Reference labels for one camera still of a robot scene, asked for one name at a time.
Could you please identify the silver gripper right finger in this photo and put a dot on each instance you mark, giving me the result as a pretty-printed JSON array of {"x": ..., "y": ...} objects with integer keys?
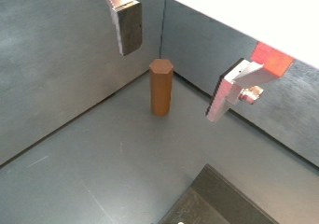
[{"x": 239, "y": 83}]

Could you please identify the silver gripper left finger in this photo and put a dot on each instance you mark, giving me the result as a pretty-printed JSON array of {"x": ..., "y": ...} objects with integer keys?
[{"x": 126, "y": 14}]

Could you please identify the brown hexagonal peg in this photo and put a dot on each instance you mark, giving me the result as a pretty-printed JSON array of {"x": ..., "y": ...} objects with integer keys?
[{"x": 162, "y": 74}]

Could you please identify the black curved holder bracket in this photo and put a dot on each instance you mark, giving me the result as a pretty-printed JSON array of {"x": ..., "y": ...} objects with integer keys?
[{"x": 213, "y": 201}]

